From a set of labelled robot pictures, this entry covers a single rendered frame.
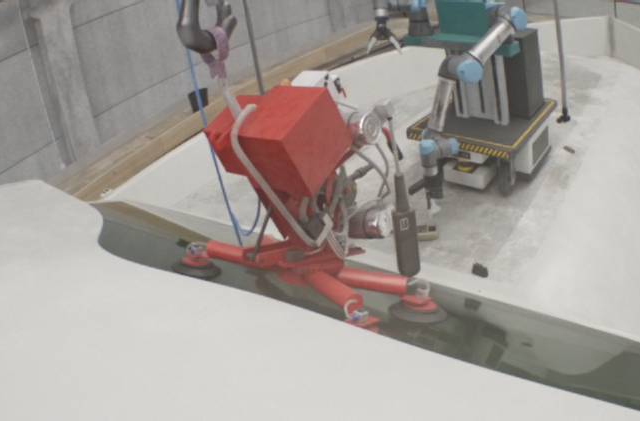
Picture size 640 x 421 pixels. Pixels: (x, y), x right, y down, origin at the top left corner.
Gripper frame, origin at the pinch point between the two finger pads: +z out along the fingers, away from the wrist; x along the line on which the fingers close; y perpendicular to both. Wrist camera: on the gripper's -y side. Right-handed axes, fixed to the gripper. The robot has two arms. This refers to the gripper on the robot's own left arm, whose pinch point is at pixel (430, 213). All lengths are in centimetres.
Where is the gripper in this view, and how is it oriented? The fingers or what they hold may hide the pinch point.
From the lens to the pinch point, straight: 257.0
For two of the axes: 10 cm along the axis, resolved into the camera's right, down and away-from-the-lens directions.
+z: 1.6, 8.6, 4.8
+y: 9.8, -0.7, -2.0
